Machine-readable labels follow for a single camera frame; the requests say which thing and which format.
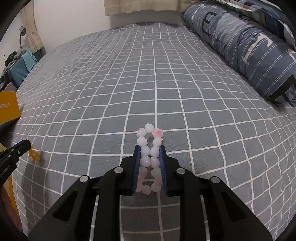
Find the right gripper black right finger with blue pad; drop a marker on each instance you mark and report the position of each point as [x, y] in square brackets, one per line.
[209, 209]

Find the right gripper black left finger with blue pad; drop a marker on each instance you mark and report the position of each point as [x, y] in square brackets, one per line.
[90, 207]

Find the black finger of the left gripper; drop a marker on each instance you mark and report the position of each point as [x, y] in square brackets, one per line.
[10, 158]

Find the open yellow white jewelry box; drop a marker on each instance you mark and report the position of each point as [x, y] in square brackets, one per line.
[9, 112]

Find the teal suitcase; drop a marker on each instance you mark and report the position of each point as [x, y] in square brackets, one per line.
[21, 67]

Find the grey checked bed sheet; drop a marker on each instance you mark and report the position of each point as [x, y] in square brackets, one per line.
[83, 103]

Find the beige side curtain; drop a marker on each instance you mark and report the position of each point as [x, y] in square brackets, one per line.
[32, 34]

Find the blue desk lamp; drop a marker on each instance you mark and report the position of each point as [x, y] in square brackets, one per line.
[22, 33]

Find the blue patterned rolled duvet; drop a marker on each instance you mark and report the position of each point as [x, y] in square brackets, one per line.
[267, 61]

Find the patterned pillow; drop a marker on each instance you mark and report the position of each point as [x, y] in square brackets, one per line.
[266, 14]

